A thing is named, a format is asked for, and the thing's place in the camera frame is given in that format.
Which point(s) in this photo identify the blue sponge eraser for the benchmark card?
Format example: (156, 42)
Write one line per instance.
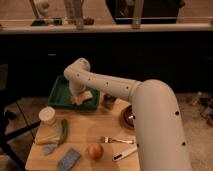
(69, 160)

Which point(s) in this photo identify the brown bowl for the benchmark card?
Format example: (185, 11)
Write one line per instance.
(126, 119)

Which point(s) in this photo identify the small glass jar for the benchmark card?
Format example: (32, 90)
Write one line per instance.
(108, 101)

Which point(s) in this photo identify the silver fork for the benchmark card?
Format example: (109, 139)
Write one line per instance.
(106, 139)

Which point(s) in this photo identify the orange fruit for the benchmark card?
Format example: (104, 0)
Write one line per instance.
(95, 151)

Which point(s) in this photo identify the white handled knife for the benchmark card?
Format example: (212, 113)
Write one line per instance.
(124, 154)

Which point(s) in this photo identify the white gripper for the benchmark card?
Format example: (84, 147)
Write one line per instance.
(76, 88)

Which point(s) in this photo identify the grey cloth scrap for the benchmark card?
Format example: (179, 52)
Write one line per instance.
(49, 148)

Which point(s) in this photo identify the white lidded cup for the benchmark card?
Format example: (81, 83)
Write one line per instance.
(47, 115)

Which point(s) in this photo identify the tan object in tray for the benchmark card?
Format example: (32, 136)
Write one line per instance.
(81, 98)

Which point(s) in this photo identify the green plastic tray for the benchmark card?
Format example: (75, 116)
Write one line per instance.
(60, 97)

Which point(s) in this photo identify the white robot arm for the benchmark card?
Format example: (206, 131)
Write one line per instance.
(160, 137)

